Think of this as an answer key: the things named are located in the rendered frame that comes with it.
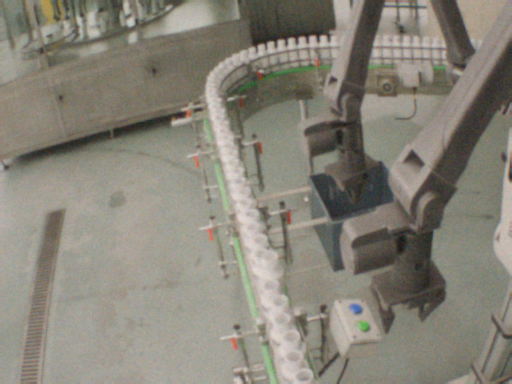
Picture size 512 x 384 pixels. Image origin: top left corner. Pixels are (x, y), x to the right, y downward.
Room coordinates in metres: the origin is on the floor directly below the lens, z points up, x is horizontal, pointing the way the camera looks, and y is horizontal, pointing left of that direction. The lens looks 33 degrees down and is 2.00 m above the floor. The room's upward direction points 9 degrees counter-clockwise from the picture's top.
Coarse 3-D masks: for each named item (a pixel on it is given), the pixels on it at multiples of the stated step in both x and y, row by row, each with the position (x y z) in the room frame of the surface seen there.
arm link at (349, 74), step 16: (368, 0) 0.94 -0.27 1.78; (384, 0) 0.94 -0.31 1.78; (352, 16) 0.95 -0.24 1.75; (368, 16) 0.93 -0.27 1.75; (352, 32) 0.93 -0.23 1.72; (368, 32) 0.93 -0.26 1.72; (352, 48) 0.92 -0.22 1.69; (368, 48) 0.92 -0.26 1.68; (336, 64) 0.94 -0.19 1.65; (352, 64) 0.90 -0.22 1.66; (368, 64) 0.91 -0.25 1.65; (336, 80) 0.94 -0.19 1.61; (352, 80) 0.90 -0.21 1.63; (336, 96) 0.88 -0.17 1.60
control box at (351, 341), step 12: (336, 300) 0.84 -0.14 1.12; (348, 300) 0.84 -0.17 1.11; (360, 300) 0.84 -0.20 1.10; (336, 312) 0.81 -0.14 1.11; (348, 312) 0.79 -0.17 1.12; (336, 324) 0.79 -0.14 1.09; (348, 324) 0.75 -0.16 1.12; (372, 324) 0.75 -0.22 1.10; (336, 336) 0.76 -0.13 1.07; (348, 336) 0.72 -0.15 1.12; (360, 336) 0.71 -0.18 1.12; (372, 336) 0.71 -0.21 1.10; (348, 348) 0.70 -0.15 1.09; (360, 348) 0.70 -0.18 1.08; (372, 348) 0.71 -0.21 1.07; (324, 372) 0.76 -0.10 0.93
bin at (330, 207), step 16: (320, 176) 1.66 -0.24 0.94; (384, 176) 1.66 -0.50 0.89; (288, 192) 1.60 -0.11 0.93; (320, 192) 1.66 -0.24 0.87; (336, 192) 1.67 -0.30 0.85; (368, 192) 1.68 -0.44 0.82; (384, 192) 1.66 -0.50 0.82; (320, 208) 1.50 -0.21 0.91; (336, 208) 1.67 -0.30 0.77; (352, 208) 1.67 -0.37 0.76; (368, 208) 1.68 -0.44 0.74; (304, 224) 1.40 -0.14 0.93; (320, 224) 1.51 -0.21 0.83; (336, 224) 1.35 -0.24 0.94; (320, 240) 1.53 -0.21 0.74; (336, 240) 1.35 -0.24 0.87; (336, 256) 1.35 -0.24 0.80
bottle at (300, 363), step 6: (288, 354) 0.67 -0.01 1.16; (294, 354) 0.67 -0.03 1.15; (300, 354) 0.66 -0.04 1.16; (288, 360) 0.66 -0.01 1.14; (300, 360) 0.64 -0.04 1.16; (282, 366) 0.66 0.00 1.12; (288, 366) 0.64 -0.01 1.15; (294, 366) 0.64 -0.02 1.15; (300, 366) 0.64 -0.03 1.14; (306, 366) 0.65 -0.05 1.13; (282, 372) 0.65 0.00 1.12; (288, 372) 0.64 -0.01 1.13; (294, 372) 0.63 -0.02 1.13; (288, 378) 0.63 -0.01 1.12; (294, 378) 0.63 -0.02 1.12
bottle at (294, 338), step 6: (294, 330) 0.73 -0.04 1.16; (282, 336) 0.72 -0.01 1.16; (288, 336) 0.73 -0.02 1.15; (294, 336) 0.73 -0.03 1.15; (300, 336) 0.71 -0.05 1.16; (282, 342) 0.71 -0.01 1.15; (288, 342) 0.70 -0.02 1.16; (294, 342) 0.70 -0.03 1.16; (300, 342) 0.71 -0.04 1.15; (282, 348) 0.71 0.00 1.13; (288, 348) 0.70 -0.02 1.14; (294, 348) 0.69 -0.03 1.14; (300, 348) 0.70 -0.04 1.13; (306, 348) 0.71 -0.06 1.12; (282, 354) 0.70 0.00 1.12; (306, 354) 0.70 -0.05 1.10; (282, 360) 0.70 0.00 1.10; (294, 360) 0.68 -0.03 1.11; (306, 360) 0.70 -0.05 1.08
